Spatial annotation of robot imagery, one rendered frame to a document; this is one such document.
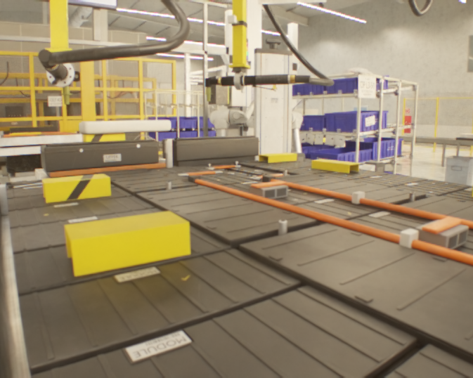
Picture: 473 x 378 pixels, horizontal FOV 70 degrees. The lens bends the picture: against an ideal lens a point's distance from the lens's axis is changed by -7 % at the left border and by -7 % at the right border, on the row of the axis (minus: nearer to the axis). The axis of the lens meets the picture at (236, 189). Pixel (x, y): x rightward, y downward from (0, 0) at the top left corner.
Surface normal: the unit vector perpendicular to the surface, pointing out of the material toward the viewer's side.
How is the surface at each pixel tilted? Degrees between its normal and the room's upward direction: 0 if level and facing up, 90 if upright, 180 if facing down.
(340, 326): 0
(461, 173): 90
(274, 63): 90
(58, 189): 90
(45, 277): 0
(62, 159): 90
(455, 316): 0
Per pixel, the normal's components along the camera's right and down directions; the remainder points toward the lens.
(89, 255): 0.52, 0.16
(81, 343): 0.00, -0.98
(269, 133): 0.33, 0.18
